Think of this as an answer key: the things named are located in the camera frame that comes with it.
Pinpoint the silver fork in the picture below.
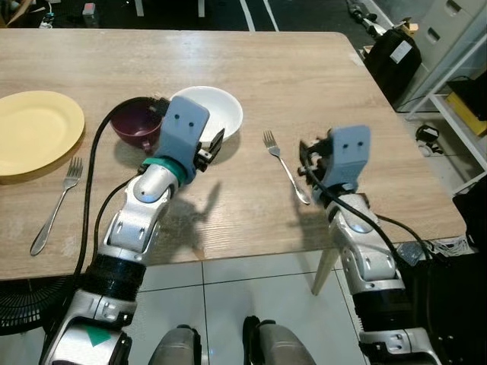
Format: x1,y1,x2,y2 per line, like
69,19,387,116
30,157,83,256
263,131,311,205

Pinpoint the white bowl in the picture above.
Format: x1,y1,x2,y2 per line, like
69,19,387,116
169,86,244,145

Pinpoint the purple bowl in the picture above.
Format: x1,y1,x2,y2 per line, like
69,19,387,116
111,97,170,153

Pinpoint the black charger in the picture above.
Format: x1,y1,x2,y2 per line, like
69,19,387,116
415,124,446,157

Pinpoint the wooden table leg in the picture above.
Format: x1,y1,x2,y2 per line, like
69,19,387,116
312,243,341,296

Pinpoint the black bag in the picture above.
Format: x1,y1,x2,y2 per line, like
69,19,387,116
364,29,422,107

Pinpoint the grey foot pedal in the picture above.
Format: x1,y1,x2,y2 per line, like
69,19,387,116
396,243,427,267

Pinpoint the white shelf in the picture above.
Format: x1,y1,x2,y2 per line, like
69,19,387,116
430,91,487,168

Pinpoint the grey handheld tool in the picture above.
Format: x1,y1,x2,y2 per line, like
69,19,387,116
348,0,381,37

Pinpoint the yellow box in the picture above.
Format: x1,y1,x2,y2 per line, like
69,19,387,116
445,91,482,136

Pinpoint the black bulky object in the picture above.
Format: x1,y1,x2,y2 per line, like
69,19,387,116
454,179,487,248

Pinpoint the black case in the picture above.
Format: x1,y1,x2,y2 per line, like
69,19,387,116
449,71,487,121

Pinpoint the yellow plate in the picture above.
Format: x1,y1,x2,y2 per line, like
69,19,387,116
0,90,86,178

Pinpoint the grey drawer cabinet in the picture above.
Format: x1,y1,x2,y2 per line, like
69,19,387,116
411,0,487,107

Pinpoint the small grey device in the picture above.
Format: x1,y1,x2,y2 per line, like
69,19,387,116
82,2,98,27

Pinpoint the robot right leg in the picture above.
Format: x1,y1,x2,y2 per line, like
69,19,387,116
243,318,317,365

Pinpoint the robot leg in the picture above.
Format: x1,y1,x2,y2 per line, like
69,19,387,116
148,325,202,365
243,318,317,365

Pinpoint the robot left leg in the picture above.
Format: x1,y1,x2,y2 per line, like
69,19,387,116
148,325,202,365

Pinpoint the black floor fan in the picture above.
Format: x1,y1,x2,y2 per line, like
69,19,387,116
0,275,81,335

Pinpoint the cardboard box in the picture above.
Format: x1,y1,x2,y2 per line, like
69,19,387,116
0,0,35,27

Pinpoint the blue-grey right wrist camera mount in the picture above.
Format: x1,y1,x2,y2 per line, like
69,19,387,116
329,125,371,191

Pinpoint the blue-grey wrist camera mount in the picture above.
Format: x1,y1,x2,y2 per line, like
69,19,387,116
156,95,210,183
329,125,371,191

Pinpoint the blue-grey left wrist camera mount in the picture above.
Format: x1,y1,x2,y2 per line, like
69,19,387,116
156,95,210,183

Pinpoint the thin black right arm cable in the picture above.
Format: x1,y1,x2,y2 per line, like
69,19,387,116
377,215,450,263

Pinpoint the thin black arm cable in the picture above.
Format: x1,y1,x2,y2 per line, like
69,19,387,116
377,215,450,263
97,179,142,252

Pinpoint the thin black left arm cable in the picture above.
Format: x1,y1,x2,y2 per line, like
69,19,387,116
97,179,142,252

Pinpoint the white cable bundle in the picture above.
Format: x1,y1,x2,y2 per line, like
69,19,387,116
426,237,469,256

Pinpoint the white metal table frame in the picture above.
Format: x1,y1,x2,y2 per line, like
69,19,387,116
133,0,206,17

